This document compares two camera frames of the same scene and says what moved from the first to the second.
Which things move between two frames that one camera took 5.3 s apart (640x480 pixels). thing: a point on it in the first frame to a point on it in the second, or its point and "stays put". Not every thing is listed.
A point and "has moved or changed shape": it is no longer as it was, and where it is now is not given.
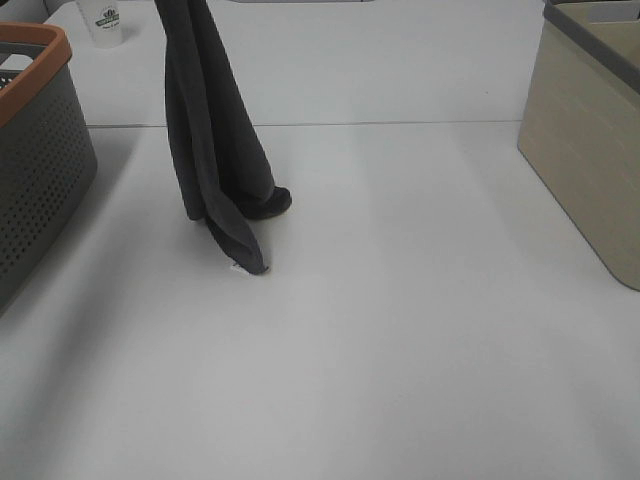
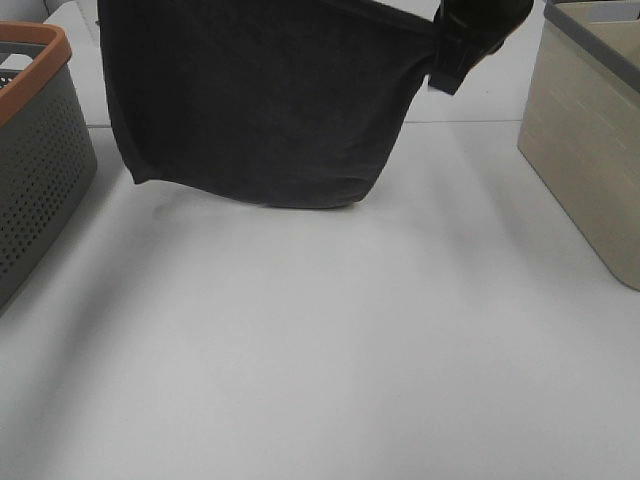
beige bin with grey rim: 580,125 stays put
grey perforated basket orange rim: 48,155 stays put
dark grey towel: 220,158 has moved or changed shape
